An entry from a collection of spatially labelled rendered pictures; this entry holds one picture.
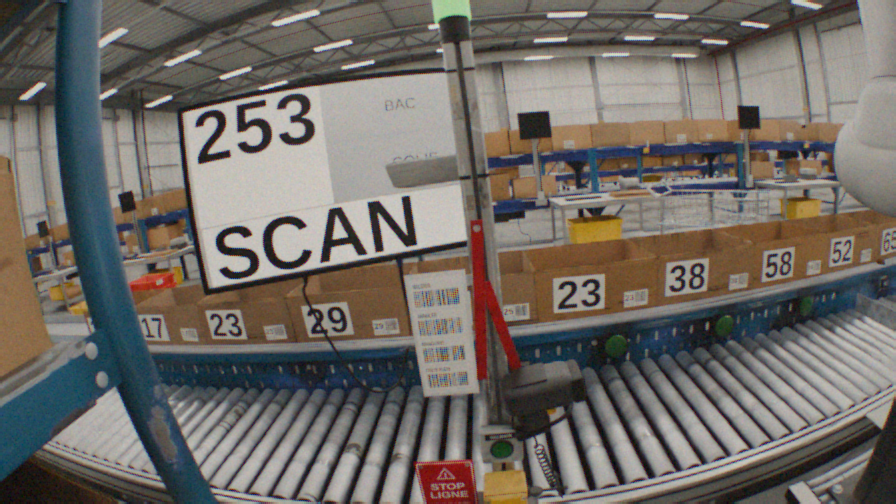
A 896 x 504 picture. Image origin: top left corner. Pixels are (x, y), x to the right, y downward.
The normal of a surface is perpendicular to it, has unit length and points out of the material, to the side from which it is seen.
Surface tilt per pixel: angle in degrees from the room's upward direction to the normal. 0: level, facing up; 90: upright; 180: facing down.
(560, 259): 89
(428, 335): 90
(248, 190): 86
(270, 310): 90
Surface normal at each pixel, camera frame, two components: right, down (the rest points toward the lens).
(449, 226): 0.27, 0.11
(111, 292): 0.85, 0.00
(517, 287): -0.04, 0.23
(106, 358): 0.99, -0.11
